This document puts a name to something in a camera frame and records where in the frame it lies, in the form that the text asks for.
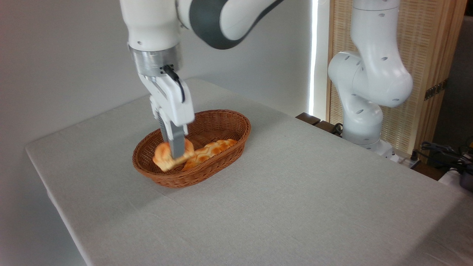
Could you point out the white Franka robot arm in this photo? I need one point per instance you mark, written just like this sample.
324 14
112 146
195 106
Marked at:
147 22

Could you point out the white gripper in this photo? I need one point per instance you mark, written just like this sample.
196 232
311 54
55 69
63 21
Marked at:
173 103

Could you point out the brown woven wicker basket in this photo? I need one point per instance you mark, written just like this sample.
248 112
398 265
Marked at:
207 173

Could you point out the dark wooden furniture piece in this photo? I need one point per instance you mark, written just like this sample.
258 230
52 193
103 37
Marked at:
308 118
325 127

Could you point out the black metal screen hinge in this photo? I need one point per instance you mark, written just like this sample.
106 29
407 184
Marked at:
436 89

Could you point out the round knotted bread roll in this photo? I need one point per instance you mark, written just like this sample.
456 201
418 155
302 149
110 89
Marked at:
162 158

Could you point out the long braided bread loaf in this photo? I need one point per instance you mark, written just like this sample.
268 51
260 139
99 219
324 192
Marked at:
215 147

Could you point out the wooden rattan folding screen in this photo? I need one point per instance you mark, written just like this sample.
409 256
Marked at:
428 37

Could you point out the white power strip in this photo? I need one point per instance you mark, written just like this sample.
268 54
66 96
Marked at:
406 159

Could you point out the grey tablecloth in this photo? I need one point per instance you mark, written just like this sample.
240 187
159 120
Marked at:
295 207

